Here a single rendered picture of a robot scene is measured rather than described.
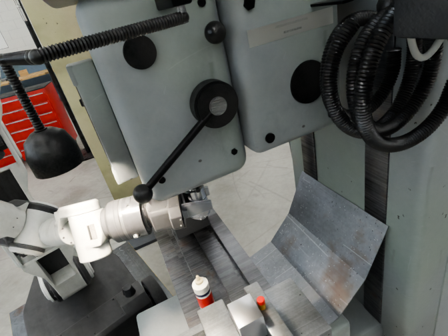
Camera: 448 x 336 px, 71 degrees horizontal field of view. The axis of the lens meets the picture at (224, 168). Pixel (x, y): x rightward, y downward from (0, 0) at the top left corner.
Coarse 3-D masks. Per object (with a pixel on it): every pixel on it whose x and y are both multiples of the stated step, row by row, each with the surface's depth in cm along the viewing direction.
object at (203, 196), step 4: (204, 188) 64; (204, 192) 64; (184, 196) 64; (192, 196) 63; (196, 196) 63; (200, 196) 63; (204, 196) 64; (188, 200) 63; (192, 200) 63; (196, 200) 63; (200, 200) 64; (204, 212) 65; (208, 212) 66; (196, 216) 65; (200, 216) 65; (204, 216) 65
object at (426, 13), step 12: (396, 0) 31; (408, 0) 30; (420, 0) 29; (432, 0) 28; (444, 0) 27; (396, 12) 31; (408, 12) 30; (420, 12) 29; (432, 12) 28; (444, 12) 27; (396, 24) 32; (408, 24) 31; (420, 24) 30; (432, 24) 29; (444, 24) 28; (396, 36) 33; (408, 36) 31; (420, 36) 30; (432, 36) 29; (444, 36) 28
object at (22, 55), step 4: (12, 52) 34; (16, 52) 32; (20, 52) 30; (24, 52) 29; (28, 52) 28; (0, 56) 38; (4, 56) 36; (8, 56) 34; (12, 56) 33; (16, 56) 31; (20, 56) 30; (24, 56) 29; (0, 60) 38; (4, 60) 36; (8, 60) 34; (12, 60) 33; (16, 60) 32; (20, 60) 30; (24, 60) 29; (28, 60) 29; (4, 64) 38; (8, 64) 36; (12, 64) 35; (16, 64) 33; (20, 64) 32; (24, 64) 31; (28, 64) 30; (32, 64) 29
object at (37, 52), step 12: (180, 12) 35; (132, 24) 32; (144, 24) 33; (156, 24) 33; (168, 24) 34; (180, 24) 35; (96, 36) 30; (108, 36) 31; (120, 36) 31; (132, 36) 32; (48, 48) 28; (60, 48) 28; (72, 48) 29; (84, 48) 30; (36, 60) 27; (48, 60) 28
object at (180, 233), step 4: (188, 220) 104; (192, 220) 105; (196, 220) 105; (200, 220) 106; (204, 220) 107; (208, 220) 107; (188, 224) 104; (192, 224) 105; (196, 224) 106; (200, 224) 107; (204, 224) 107; (208, 224) 108; (188, 228) 105; (192, 228) 106; (196, 228) 106; (200, 228) 107; (176, 232) 104; (180, 232) 104; (184, 232) 105; (188, 232) 106; (192, 232) 106; (180, 236) 105; (184, 236) 106
